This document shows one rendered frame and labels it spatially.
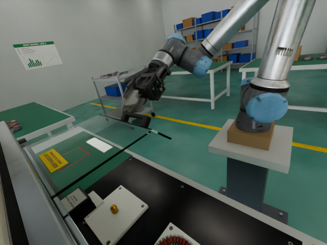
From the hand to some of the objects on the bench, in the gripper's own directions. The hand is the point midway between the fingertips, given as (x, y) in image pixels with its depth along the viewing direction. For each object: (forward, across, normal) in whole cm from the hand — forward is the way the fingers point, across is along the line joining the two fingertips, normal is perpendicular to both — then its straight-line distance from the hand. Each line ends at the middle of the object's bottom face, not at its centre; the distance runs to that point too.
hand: (123, 112), depth 49 cm
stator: (+27, +16, -28) cm, 42 cm away
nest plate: (+28, +17, -4) cm, 33 cm away
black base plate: (+30, +18, -16) cm, 38 cm away
